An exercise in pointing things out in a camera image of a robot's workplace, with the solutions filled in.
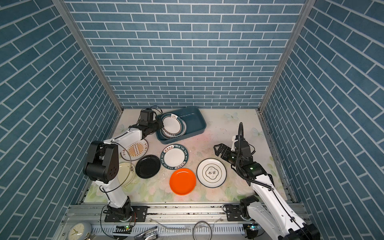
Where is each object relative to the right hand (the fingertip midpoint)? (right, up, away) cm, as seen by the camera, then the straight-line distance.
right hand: (218, 148), depth 79 cm
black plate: (-41, -13, +9) cm, 44 cm away
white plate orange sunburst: (-52, -5, +17) cm, 55 cm away
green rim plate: (-29, +12, +25) cm, 40 cm away
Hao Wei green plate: (-26, -8, +14) cm, 31 cm away
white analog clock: (-64, -35, -13) cm, 74 cm away
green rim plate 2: (-21, +9, +26) cm, 34 cm away
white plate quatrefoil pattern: (-3, -16, +8) cm, 18 cm away
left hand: (-33, +14, +17) cm, 40 cm away
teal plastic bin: (-13, +14, +30) cm, 35 cm away
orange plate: (-20, -20, +5) cm, 28 cm away
